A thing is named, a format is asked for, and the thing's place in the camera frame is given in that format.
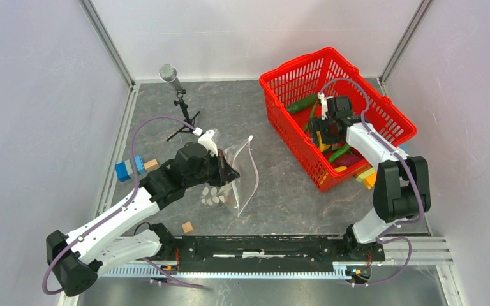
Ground small green pepper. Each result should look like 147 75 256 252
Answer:
328 143 350 163

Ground purple toy vegetable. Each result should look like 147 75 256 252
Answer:
334 154 363 168

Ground white cable tray rail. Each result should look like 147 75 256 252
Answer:
103 262 351 281

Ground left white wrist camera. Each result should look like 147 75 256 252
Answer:
193 127 221 156

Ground green toy cucumber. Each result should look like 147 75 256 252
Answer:
286 93 318 115

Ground yellow toy pepper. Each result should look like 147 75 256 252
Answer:
316 131 332 152

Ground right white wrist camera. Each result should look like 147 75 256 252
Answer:
317 92 328 120

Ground long green chili pepper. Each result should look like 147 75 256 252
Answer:
302 102 318 132

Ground polka dot zip bag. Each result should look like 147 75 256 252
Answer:
200 135 259 217

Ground yellow green toy blocks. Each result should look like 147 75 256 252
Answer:
355 168 377 189

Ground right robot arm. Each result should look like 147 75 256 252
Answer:
308 93 430 260

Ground black tripod stand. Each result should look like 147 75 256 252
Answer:
166 89 200 142

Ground blue green toy blocks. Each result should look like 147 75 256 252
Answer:
114 156 146 182

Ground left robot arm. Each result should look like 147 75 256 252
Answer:
42 142 241 297

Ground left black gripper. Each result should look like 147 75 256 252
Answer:
184 149 240 188

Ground silver microphone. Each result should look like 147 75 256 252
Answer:
159 64 184 92

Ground small wooden cube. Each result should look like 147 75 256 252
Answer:
182 221 195 235

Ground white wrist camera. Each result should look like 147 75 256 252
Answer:
193 127 221 156
317 92 328 120

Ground tan wooden block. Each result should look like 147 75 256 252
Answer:
144 159 160 171

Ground red plastic basket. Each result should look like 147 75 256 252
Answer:
259 47 418 192

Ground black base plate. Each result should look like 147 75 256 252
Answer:
153 235 385 273

